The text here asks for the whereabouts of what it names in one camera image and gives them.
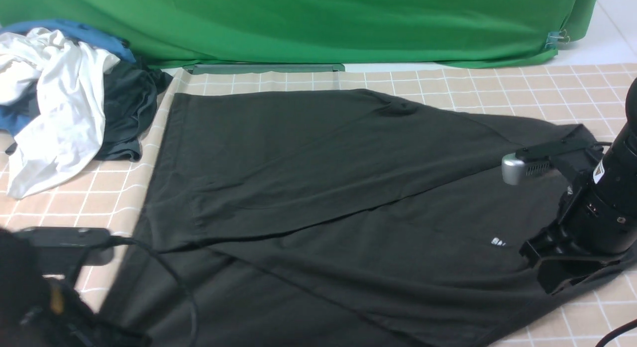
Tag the blue crumpled garment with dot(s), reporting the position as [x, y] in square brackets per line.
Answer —
[84, 36]

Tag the green backdrop cloth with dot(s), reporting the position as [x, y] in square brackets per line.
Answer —
[472, 34]

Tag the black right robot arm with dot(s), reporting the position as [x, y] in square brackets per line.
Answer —
[615, 176]

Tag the dark teal crumpled garment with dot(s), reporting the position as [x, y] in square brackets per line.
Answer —
[130, 106]

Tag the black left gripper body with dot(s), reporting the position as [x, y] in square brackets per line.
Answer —
[48, 313]

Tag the dark gray long-sleeved shirt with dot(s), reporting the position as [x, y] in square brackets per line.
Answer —
[350, 219]

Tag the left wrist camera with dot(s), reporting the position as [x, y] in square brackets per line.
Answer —
[59, 249]

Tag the metal binder clip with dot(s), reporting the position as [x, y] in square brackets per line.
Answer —
[556, 38]

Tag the green metal base bar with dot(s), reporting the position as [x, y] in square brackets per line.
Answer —
[241, 68]

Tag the white crumpled garment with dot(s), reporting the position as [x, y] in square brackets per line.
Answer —
[69, 130]

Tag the beige checkered tablecloth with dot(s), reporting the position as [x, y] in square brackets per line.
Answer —
[110, 194]

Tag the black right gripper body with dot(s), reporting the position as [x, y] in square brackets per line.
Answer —
[588, 236]

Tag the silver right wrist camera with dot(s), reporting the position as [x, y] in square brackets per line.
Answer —
[569, 157]

